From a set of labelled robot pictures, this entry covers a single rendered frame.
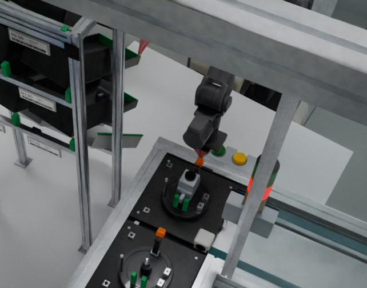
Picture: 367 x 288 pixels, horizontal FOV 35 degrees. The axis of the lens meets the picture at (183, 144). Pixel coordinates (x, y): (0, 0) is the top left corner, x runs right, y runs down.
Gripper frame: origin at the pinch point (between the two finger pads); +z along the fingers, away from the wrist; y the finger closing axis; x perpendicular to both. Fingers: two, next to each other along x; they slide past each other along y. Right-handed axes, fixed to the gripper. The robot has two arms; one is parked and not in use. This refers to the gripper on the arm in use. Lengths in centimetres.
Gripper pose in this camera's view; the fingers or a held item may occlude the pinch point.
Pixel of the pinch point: (202, 155)
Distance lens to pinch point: 163.4
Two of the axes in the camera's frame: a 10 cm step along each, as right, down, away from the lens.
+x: 4.1, -7.0, 5.9
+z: -1.0, 6.1, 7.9
